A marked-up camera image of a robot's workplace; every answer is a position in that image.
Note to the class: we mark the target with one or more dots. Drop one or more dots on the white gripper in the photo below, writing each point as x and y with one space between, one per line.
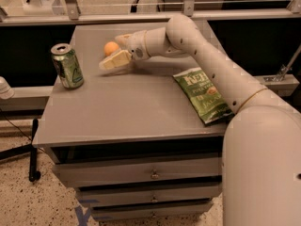
136 46

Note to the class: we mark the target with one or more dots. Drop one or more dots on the orange fruit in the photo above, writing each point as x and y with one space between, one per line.
110 48

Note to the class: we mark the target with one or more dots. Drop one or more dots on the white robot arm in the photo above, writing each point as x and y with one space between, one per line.
262 143

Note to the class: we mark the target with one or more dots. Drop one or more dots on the green soda can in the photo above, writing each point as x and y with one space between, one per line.
67 66

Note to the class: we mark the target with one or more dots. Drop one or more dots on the grey metal railing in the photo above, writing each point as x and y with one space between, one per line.
28 12

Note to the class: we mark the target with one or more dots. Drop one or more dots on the grey drawer cabinet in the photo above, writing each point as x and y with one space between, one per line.
139 113

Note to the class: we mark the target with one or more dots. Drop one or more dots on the green kettle chips bag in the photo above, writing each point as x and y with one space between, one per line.
203 95

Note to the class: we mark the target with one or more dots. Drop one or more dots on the top grey drawer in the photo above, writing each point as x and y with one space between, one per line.
126 171

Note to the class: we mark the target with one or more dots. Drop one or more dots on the grey drawer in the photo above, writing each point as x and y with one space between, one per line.
168 193
126 171
151 210

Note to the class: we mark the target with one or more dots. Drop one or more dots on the middle grey drawer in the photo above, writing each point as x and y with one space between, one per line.
168 193

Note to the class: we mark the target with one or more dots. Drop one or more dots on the black tripod stand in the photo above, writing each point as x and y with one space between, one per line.
34 174

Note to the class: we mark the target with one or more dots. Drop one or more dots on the bottom grey drawer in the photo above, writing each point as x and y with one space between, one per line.
151 210

